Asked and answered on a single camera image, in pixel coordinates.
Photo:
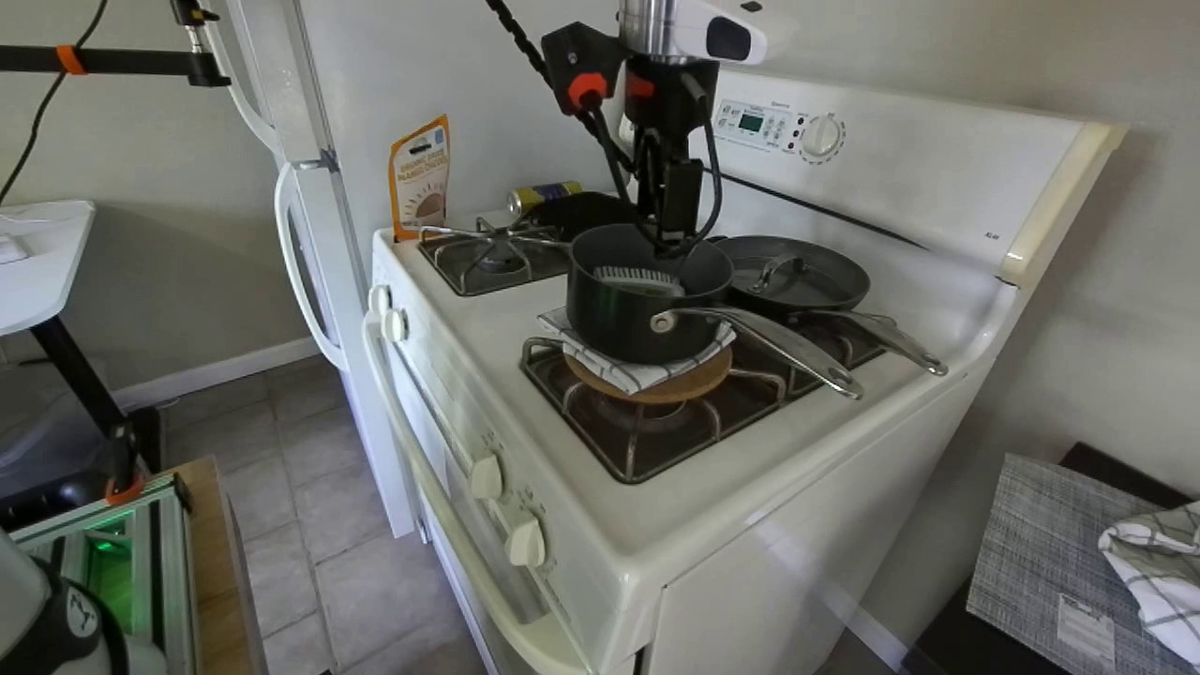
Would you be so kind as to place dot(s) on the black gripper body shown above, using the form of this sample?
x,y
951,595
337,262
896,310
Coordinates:
x,y
678,105

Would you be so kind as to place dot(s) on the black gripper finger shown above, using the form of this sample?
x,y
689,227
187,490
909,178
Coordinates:
x,y
664,203
693,206

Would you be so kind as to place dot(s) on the grey frying pan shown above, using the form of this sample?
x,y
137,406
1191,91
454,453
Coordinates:
x,y
802,282

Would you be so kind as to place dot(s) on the stove control panel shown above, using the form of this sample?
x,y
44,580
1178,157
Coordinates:
x,y
754,120

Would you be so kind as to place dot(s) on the yellow and blue can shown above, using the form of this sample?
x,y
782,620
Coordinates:
x,y
546,197

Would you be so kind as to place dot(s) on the round white timer dial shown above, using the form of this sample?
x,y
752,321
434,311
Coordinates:
x,y
824,136

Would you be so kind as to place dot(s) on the white checked dish towel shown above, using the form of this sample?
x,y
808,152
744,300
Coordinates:
x,y
623,371

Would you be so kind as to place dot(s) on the round wooden trivet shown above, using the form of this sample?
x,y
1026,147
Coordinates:
x,y
698,380

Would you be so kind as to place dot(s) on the white gas stove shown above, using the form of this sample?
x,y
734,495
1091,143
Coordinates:
x,y
874,188

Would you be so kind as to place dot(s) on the black burner grate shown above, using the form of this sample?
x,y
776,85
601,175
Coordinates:
x,y
661,423
472,257

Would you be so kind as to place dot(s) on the orange food pouch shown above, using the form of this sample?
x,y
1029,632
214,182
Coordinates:
x,y
417,175

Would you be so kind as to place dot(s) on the white stove knob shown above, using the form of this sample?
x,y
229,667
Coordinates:
x,y
487,475
386,300
399,323
527,540

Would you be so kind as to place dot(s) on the white fridge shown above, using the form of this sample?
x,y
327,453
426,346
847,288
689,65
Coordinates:
x,y
357,188

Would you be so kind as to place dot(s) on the black boom bar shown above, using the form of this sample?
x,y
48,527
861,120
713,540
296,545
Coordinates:
x,y
124,58

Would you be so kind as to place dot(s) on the wooden-topped robot cart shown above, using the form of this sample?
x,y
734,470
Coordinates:
x,y
218,565

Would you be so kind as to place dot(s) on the white checked cloth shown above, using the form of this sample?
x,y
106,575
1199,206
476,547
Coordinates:
x,y
1156,575

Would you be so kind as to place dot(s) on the orange and black clamp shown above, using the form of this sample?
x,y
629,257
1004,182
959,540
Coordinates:
x,y
123,470

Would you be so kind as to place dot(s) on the white table with black legs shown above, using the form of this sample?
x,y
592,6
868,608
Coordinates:
x,y
44,266

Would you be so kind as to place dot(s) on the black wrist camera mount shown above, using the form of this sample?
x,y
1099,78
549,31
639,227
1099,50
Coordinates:
x,y
581,58

